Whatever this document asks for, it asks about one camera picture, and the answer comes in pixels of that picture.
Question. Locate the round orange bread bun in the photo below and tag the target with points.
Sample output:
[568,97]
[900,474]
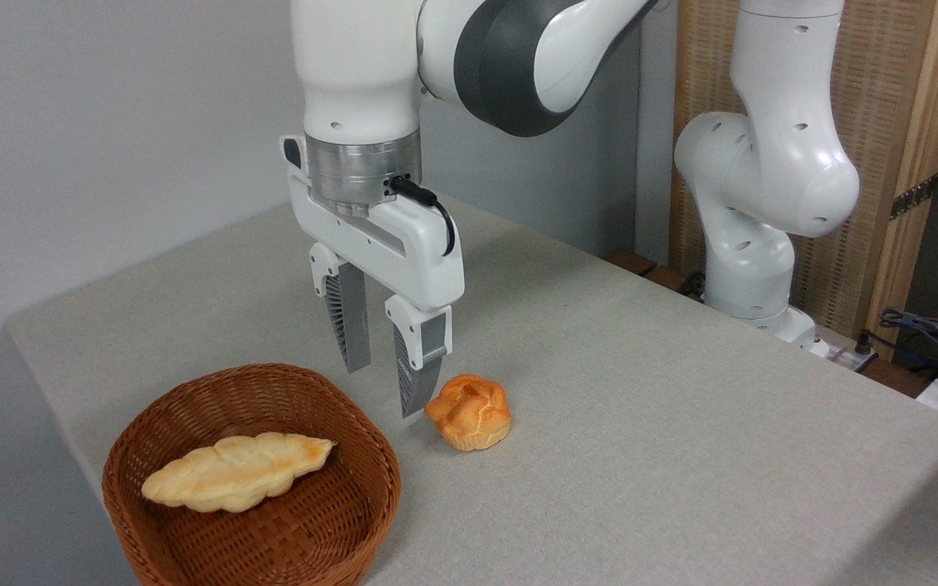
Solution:
[469,413]

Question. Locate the brown wicker basket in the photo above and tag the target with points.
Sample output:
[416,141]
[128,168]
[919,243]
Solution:
[306,529]

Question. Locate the woven wooden folding screen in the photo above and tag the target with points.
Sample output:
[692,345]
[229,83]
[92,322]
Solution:
[892,81]

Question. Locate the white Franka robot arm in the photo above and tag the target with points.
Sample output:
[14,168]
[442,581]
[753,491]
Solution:
[770,163]

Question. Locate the long braided bread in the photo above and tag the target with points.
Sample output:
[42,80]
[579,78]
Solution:
[233,474]

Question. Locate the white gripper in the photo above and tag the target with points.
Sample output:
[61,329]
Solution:
[412,252]

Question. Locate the black screen hinge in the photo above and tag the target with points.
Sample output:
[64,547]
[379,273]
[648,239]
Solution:
[913,198]

